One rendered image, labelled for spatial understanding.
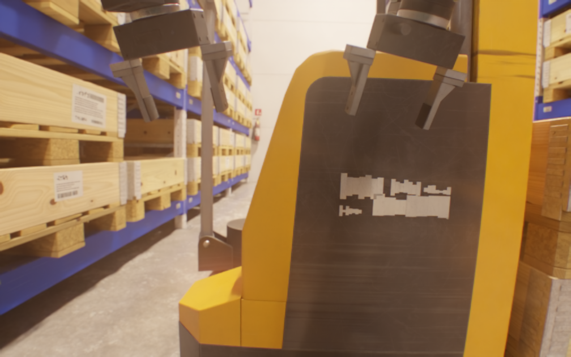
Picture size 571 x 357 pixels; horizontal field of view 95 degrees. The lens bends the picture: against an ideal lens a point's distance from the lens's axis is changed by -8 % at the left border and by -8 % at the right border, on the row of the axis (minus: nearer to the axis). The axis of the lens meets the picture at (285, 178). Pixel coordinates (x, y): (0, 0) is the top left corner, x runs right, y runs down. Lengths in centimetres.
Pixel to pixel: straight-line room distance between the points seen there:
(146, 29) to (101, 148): 115
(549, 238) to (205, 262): 90
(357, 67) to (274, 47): 650
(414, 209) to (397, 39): 32
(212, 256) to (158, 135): 196
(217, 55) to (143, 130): 243
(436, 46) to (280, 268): 48
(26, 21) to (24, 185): 56
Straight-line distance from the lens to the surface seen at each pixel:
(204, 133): 93
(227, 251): 97
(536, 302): 87
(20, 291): 134
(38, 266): 138
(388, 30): 46
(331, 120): 56
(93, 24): 175
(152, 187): 194
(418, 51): 49
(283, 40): 700
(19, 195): 118
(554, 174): 81
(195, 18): 47
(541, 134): 85
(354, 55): 46
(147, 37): 50
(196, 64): 278
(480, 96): 67
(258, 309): 65
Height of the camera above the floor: 69
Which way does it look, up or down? 5 degrees down
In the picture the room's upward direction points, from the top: 2 degrees clockwise
